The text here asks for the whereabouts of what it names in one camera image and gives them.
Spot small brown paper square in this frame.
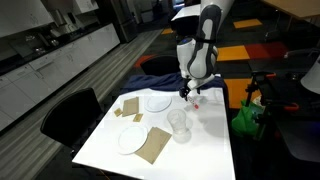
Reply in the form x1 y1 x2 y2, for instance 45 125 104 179
113 107 124 118
132 113 145 123

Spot black tripod with orange handles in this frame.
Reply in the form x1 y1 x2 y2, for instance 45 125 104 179
244 69 301 141

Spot white kitchen base cabinets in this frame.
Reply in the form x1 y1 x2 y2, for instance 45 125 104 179
0 23 121 133

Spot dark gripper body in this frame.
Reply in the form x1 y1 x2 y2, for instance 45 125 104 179
178 79 202 98

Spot white lamp shade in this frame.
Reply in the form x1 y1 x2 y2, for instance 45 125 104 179
300 54 320 96

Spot medium brown paper napkin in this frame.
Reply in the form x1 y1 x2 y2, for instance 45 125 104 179
121 96 141 118

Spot stainless steel refrigerator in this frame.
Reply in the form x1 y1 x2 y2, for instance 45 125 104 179
96 0 139 44

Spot white round plate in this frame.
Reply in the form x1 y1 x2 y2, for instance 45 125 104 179
143 94 174 114
116 124 149 156

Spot black office chair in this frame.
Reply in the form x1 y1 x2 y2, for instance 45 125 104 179
39 87 105 158

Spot white upper wall cabinet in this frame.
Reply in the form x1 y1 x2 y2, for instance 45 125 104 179
0 0 56 39

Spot clear plastic cup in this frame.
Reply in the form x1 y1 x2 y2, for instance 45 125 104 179
166 108 193 145

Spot large brown paper napkin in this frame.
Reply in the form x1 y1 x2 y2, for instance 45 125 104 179
134 126 173 166

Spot green plastic bag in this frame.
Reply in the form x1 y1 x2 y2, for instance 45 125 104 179
231 99 268 140

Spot wooden table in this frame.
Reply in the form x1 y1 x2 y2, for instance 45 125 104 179
261 0 320 20

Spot dark blue cloth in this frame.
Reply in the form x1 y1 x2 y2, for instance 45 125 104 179
120 72 230 102

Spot dark side desk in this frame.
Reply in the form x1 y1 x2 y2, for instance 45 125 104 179
266 71 320 164

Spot grey office chair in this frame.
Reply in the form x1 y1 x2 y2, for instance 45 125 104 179
283 46 320 63

